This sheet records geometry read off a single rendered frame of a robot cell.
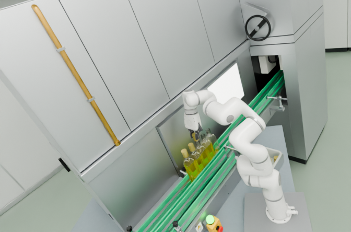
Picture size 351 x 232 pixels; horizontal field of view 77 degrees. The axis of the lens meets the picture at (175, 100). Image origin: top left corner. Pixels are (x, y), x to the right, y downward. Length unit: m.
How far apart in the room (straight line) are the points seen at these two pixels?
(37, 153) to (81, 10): 3.38
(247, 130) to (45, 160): 3.76
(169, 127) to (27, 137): 3.09
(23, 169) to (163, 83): 3.33
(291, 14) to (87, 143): 1.56
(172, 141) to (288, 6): 1.23
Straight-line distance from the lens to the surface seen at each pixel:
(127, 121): 1.22
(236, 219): 1.48
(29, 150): 4.22
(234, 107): 0.98
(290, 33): 1.90
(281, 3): 1.86
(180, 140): 1.46
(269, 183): 1.17
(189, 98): 1.16
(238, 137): 0.95
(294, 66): 1.99
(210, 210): 1.44
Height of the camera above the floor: 1.99
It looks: 26 degrees down
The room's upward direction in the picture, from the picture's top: 22 degrees counter-clockwise
